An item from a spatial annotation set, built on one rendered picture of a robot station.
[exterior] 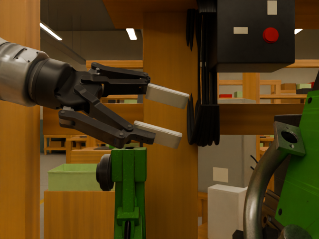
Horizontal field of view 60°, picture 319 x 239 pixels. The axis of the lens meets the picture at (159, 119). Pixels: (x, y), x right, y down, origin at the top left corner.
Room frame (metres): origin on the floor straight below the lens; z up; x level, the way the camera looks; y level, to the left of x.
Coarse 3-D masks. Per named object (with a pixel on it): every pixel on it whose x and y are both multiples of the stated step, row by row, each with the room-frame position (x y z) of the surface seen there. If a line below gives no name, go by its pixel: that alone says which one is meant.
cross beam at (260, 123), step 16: (48, 112) 0.78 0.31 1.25; (80, 112) 0.79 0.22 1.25; (128, 112) 0.79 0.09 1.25; (224, 112) 0.79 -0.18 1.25; (240, 112) 0.79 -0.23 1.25; (256, 112) 0.79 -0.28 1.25; (272, 112) 0.79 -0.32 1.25; (288, 112) 0.79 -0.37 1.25; (48, 128) 0.78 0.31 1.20; (64, 128) 0.78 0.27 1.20; (224, 128) 0.79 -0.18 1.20; (240, 128) 0.79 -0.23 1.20; (256, 128) 0.79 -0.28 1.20; (272, 128) 0.79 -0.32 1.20
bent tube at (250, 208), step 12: (276, 132) 0.42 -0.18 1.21; (288, 132) 0.43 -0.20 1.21; (300, 132) 0.43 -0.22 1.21; (276, 144) 0.41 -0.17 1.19; (288, 144) 0.40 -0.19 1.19; (300, 144) 0.41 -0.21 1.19; (264, 156) 0.45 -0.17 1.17; (276, 156) 0.43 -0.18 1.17; (264, 168) 0.46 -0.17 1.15; (276, 168) 0.45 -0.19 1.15; (252, 180) 0.48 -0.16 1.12; (264, 180) 0.47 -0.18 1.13; (252, 192) 0.48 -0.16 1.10; (264, 192) 0.48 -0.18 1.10; (252, 204) 0.47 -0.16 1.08; (252, 216) 0.46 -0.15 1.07; (252, 228) 0.44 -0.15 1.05
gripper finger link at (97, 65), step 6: (96, 66) 0.46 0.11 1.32; (102, 66) 0.46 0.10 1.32; (108, 66) 0.47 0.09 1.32; (102, 72) 0.46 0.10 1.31; (108, 72) 0.46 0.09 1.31; (114, 72) 0.46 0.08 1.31; (120, 72) 0.46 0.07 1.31; (126, 72) 0.47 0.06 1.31; (132, 72) 0.47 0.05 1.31; (138, 72) 0.47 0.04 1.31; (144, 72) 0.48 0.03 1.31; (114, 78) 0.47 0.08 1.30; (120, 78) 0.47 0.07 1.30; (126, 78) 0.47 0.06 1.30; (132, 78) 0.47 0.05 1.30; (138, 78) 0.48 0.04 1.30; (144, 78) 0.47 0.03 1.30
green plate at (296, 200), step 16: (304, 112) 0.43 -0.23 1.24; (304, 128) 0.42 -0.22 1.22; (304, 144) 0.41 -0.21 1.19; (304, 160) 0.40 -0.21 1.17; (288, 176) 0.43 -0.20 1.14; (304, 176) 0.39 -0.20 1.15; (288, 192) 0.42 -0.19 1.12; (304, 192) 0.38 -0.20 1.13; (288, 208) 0.41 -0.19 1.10; (304, 208) 0.37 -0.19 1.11; (288, 224) 0.39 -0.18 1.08; (304, 224) 0.36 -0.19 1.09
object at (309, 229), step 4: (316, 220) 0.33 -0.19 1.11; (312, 224) 0.34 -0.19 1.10; (316, 224) 0.33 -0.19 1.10; (308, 228) 0.34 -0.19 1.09; (312, 228) 0.34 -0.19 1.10; (316, 228) 0.33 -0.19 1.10; (308, 232) 0.34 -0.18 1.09; (312, 232) 0.33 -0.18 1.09; (316, 232) 0.33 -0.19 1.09; (312, 236) 0.33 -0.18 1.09; (316, 236) 0.33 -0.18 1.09
